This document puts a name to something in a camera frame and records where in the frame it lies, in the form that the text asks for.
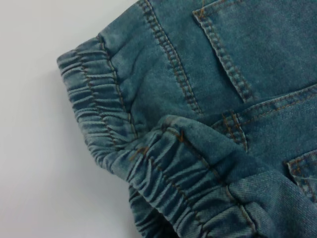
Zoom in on blue denim shorts with cartoon print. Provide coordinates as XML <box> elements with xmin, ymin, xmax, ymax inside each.
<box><xmin>56</xmin><ymin>0</ymin><xmax>317</xmax><ymax>238</ymax></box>

